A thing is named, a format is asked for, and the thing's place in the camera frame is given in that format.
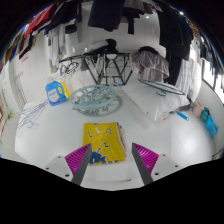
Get blue bag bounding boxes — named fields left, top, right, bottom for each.
left=199, top=107, right=219, bottom=138

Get blue laundry detergent bottle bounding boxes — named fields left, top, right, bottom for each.
left=44, top=79, right=68, bottom=107

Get white folded bedding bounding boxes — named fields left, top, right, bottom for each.
left=121, top=81, right=191, bottom=123

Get window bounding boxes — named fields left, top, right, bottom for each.
left=201, top=49, right=224, bottom=104

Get yellow and blue patterned towel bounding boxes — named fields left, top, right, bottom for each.
left=82, top=121, right=129, bottom=166

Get pale green round clip hanger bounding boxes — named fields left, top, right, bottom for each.
left=68, top=84, right=123, bottom=117

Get white hanging garments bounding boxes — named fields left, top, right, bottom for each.
left=48, top=23, right=68, bottom=73

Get pink bucket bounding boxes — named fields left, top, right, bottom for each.
left=192, top=100, right=205, bottom=118

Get grey garment on rack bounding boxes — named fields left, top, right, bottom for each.
left=129, top=46, right=170, bottom=84

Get yellow plastic box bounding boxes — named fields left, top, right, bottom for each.
left=59, top=81, right=71, bottom=99

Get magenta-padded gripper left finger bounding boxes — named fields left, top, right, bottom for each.
left=44, top=143, right=93, bottom=186

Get red hanging garment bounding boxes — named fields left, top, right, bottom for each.
left=23, top=3, right=56, bottom=41

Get row of colourful hanging clothes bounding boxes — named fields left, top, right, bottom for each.
left=3, top=13, right=44, bottom=64

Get blue-handled brush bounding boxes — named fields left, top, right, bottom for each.
left=169, top=109, right=190, bottom=122

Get black folding drying rack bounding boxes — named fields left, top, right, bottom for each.
left=59, top=52, right=134, bottom=87

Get row of dark hanging garments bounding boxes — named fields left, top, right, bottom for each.
left=88, top=0, right=201, bottom=88

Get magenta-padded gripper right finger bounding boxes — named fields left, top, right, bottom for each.
left=131, top=142, right=184, bottom=186

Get pile of thin wire hangers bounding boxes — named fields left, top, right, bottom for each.
left=15, top=99, right=50, bottom=138

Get white and black clothes heap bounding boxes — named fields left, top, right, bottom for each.
left=84, top=38, right=118, bottom=56

